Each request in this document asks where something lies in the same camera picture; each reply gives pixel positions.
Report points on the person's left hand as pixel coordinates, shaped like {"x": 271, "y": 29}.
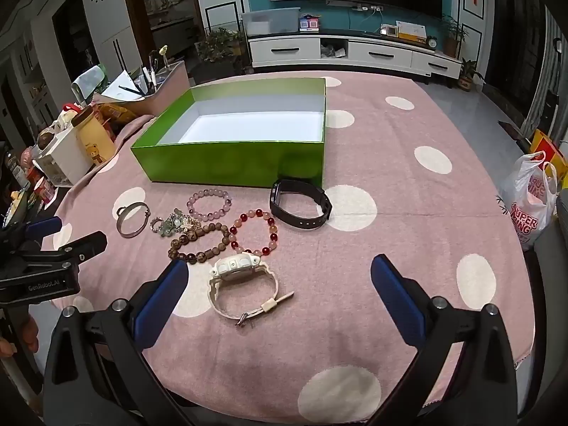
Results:
{"x": 29, "y": 335}

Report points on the green cardboard box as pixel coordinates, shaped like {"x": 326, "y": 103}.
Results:
{"x": 222, "y": 164}

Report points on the yellow white box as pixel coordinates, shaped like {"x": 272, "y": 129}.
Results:
{"x": 412, "y": 32}

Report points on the white paper sheet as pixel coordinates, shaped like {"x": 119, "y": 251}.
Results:
{"x": 120, "y": 88}

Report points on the leafy potted plant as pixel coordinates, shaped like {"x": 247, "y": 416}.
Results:
{"x": 217, "y": 44}

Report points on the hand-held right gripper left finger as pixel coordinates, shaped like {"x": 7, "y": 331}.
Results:
{"x": 162, "y": 301}

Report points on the white storage container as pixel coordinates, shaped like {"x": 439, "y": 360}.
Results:
{"x": 66, "y": 159}

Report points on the yellow bear bottle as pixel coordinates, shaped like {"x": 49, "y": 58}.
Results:
{"x": 95, "y": 142}

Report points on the clear plastic storage bin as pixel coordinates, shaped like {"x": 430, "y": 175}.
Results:
{"x": 270, "y": 22}

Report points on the small white display device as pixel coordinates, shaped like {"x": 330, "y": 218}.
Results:
{"x": 388, "y": 30}

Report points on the black smart watch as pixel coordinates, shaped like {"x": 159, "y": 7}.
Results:
{"x": 273, "y": 197}

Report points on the white television cabinet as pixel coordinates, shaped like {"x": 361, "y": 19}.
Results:
{"x": 288, "y": 49}

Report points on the small potted plant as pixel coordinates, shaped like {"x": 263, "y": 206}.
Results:
{"x": 465, "y": 82}

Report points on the small black alarm clock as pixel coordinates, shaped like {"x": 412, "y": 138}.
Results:
{"x": 432, "y": 43}

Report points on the potted plant in brown pot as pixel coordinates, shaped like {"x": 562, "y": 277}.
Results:
{"x": 451, "y": 46}

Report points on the pink polka dot tablecloth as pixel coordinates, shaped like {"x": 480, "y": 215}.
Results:
{"x": 399, "y": 186}

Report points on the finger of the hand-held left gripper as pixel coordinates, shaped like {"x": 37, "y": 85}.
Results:
{"x": 44, "y": 225}
{"x": 84, "y": 246}

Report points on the cream flower stem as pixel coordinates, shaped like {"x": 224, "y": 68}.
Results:
{"x": 164, "y": 49}

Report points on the orange snack bag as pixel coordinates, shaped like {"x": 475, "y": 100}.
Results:
{"x": 117, "y": 113}

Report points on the green white towel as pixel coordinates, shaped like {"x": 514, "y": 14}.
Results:
{"x": 88, "y": 80}

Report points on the white plastic shopping bag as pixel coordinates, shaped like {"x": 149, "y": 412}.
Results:
{"x": 528, "y": 213}

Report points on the brown round ball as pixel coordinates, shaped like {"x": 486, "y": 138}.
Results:
{"x": 44, "y": 140}

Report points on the white digital watch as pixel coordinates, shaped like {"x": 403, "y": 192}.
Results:
{"x": 235, "y": 264}

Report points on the pink desk organizer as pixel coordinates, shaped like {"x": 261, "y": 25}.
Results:
{"x": 168, "y": 93}

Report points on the red blue card stand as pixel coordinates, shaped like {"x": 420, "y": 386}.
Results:
{"x": 309, "y": 23}

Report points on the silver bangle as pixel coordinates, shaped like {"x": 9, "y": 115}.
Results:
{"x": 128, "y": 234}

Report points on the yellow red cardboard box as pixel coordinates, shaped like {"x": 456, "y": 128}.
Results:
{"x": 545, "y": 146}

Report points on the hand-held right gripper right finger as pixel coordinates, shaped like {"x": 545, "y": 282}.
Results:
{"x": 395, "y": 297}

